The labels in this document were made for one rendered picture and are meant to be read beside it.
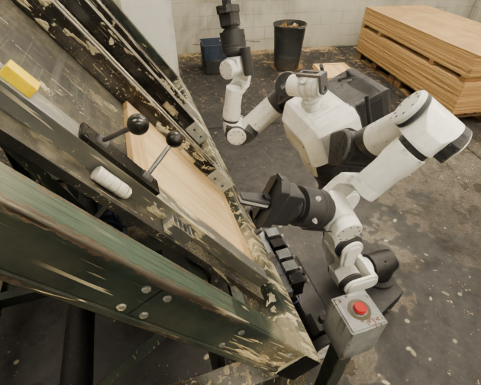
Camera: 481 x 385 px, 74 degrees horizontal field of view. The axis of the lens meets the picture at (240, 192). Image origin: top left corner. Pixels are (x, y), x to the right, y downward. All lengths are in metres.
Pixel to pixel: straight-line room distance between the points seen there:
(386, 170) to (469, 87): 3.67
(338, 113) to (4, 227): 0.88
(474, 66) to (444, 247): 2.12
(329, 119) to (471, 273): 1.90
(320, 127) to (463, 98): 3.44
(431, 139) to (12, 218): 0.66
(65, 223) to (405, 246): 2.43
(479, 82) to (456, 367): 3.04
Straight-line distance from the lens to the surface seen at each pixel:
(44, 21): 1.09
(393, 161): 0.70
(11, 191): 0.43
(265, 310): 1.07
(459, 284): 2.60
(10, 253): 0.47
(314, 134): 1.01
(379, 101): 1.11
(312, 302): 1.92
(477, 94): 4.47
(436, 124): 0.70
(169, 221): 0.75
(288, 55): 5.36
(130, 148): 0.87
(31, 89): 0.63
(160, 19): 4.71
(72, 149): 0.65
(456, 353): 2.29
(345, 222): 0.73
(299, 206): 0.67
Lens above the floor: 1.80
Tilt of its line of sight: 40 degrees down
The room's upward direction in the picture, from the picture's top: straight up
